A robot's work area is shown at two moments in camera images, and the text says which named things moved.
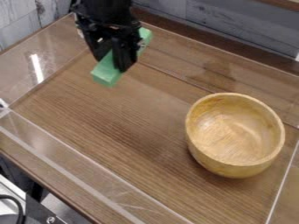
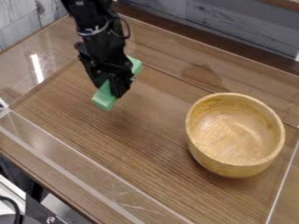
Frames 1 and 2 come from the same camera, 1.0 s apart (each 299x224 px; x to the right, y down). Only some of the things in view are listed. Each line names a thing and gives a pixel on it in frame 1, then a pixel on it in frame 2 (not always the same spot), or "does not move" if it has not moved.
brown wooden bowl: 235,135 does not move
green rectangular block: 104,72 to 104,98
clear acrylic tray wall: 98,192 does not move
